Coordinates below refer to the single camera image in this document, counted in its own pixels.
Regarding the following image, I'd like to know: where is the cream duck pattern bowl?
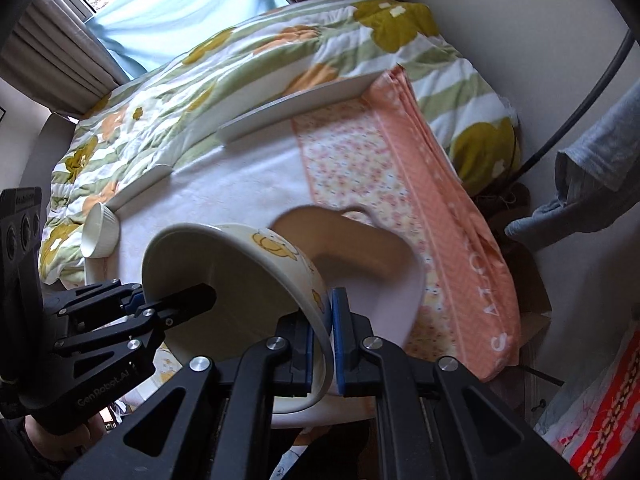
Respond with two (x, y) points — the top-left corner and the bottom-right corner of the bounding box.
(142, 223), (334, 415)

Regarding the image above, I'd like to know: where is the person's left hand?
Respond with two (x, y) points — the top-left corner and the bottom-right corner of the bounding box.
(25, 414), (106, 460)

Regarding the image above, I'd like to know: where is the small white ramekin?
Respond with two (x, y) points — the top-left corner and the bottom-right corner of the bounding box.
(80, 203), (120, 259)

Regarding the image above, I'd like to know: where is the small white saucer dish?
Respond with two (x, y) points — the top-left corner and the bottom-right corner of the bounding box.
(105, 165), (172, 211)

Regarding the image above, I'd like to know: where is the red patterned bag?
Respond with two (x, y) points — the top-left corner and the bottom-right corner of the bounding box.
(535, 321), (639, 479)

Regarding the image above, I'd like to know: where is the floral green yellow quilt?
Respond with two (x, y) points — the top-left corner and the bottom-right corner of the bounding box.
(39, 0), (521, 286)

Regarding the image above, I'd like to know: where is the pink floral tablecloth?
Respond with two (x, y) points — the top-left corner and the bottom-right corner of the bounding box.
(81, 65), (522, 430)

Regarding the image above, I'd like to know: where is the grey cloth garment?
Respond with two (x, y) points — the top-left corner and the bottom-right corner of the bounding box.
(504, 84), (639, 252)

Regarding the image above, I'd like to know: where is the long white rectangular plate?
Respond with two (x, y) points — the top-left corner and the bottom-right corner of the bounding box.
(214, 70), (383, 145)

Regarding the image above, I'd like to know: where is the light blue sheer curtain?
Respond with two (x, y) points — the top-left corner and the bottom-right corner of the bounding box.
(86, 0), (286, 78)

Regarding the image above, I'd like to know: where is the black cable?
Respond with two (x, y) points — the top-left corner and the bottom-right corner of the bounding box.
(508, 27), (637, 183)

